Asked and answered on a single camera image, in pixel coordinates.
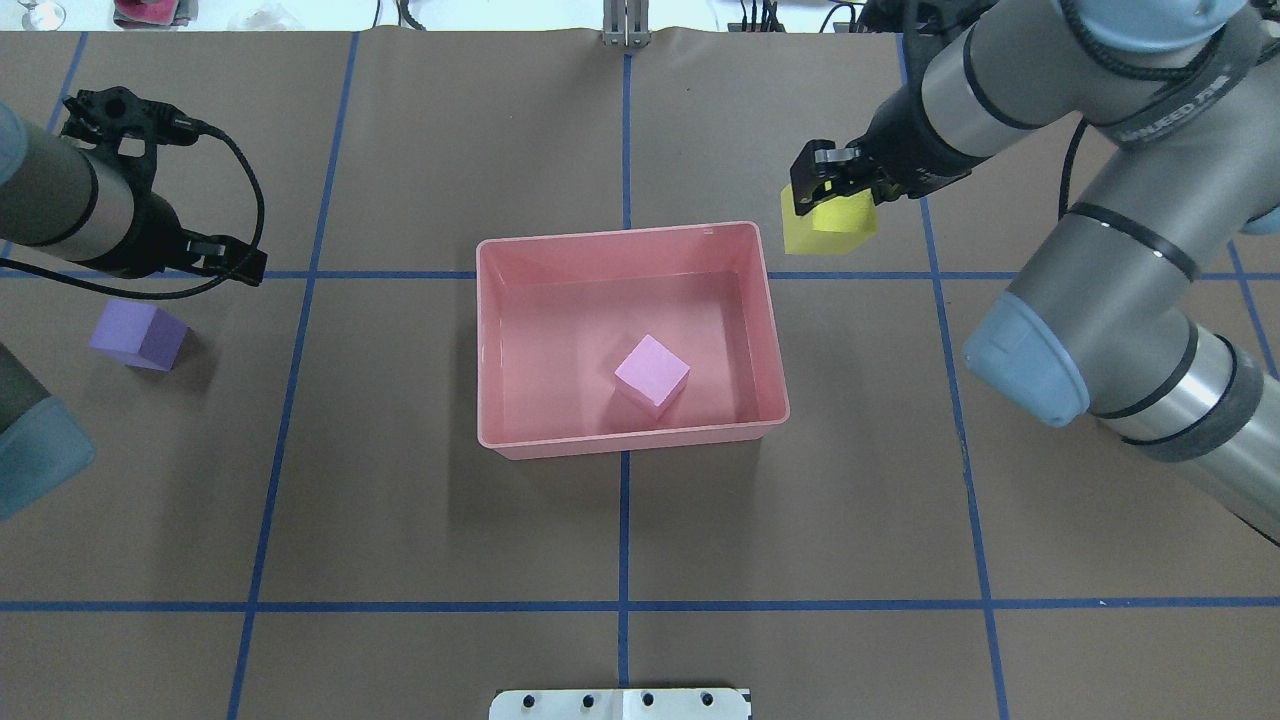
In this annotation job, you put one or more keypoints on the yellow foam block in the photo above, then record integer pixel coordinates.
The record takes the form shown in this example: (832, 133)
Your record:
(835, 227)

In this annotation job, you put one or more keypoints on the pink plastic bin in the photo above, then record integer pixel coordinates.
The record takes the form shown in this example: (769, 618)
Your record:
(557, 315)

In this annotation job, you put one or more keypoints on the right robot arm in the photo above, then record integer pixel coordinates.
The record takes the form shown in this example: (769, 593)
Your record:
(1186, 91)

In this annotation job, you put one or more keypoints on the white camera stand pillar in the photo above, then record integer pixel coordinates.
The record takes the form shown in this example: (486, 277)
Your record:
(621, 703)

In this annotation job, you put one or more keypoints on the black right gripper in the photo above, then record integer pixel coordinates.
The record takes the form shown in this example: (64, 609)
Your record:
(893, 150)

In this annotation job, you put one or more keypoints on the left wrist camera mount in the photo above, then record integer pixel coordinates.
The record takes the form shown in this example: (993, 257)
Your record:
(116, 125)

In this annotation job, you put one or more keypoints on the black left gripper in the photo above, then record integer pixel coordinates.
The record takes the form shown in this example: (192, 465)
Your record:
(150, 232)

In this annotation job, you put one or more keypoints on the aluminium frame post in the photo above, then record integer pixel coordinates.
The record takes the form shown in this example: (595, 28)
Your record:
(625, 24)

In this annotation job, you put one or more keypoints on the purple foam block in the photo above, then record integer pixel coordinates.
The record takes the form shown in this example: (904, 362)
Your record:
(139, 335)

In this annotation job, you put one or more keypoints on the grey pink pouch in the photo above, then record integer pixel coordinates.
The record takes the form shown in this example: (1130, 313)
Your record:
(153, 14)

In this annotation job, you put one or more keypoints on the pink foam block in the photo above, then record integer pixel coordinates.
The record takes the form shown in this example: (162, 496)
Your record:
(651, 376)

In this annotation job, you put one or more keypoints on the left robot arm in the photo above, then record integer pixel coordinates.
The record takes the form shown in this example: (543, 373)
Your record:
(86, 196)

